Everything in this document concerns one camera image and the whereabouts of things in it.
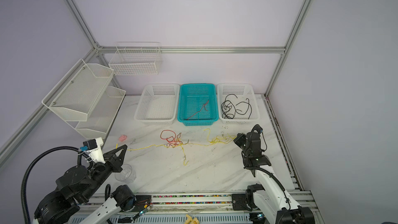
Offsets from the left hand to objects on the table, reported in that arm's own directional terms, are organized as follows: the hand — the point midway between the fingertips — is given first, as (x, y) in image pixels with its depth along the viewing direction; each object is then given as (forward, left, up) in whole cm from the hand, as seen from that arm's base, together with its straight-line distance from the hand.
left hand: (126, 148), depth 61 cm
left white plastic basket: (+50, +3, -30) cm, 58 cm away
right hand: (+17, -50, -16) cm, 55 cm away
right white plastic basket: (+49, -56, -26) cm, 79 cm away
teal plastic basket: (+49, -27, -29) cm, 63 cm away
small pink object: (+20, +19, -28) cm, 40 cm away
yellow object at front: (-22, -25, -28) cm, 44 cm away
